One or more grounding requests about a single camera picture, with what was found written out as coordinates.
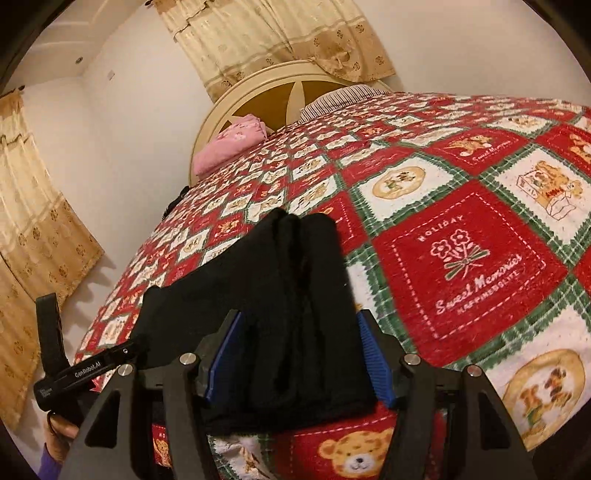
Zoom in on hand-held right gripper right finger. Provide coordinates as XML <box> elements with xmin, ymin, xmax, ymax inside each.
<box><xmin>355</xmin><ymin>309</ymin><xmax>539</xmax><ymax>480</ymax></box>

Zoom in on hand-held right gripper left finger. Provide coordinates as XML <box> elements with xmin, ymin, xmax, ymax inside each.
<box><xmin>67</xmin><ymin>310</ymin><xmax>243</xmax><ymax>480</ymax></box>

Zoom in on black pants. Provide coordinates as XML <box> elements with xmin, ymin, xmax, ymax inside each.
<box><xmin>139</xmin><ymin>208</ymin><xmax>378</xmax><ymax>438</ymax></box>

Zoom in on person's left hand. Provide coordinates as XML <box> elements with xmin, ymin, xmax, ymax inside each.
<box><xmin>44</xmin><ymin>412</ymin><xmax>81</xmax><ymax>463</ymax></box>

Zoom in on red printed blanket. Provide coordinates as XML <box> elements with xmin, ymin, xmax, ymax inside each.
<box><xmin>69</xmin><ymin>90</ymin><xmax>591</xmax><ymax>480</ymax></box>

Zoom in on black object beside bed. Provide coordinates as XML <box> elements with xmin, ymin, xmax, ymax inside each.
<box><xmin>161</xmin><ymin>184</ymin><xmax>191</xmax><ymax>220</ymax></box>

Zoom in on pink pillow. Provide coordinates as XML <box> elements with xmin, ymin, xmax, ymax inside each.
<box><xmin>191</xmin><ymin>113</ymin><xmax>269</xmax><ymax>177</ymax></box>

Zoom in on striped pillow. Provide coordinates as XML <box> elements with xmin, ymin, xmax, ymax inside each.
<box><xmin>298</xmin><ymin>84</ymin><xmax>394</xmax><ymax>124</ymax></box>

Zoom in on cream round headboard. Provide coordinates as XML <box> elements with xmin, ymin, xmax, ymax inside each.
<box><xmin>187</xmin><ymin>60</ymin><xmax>394</xmax><ymax>188</ymax></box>

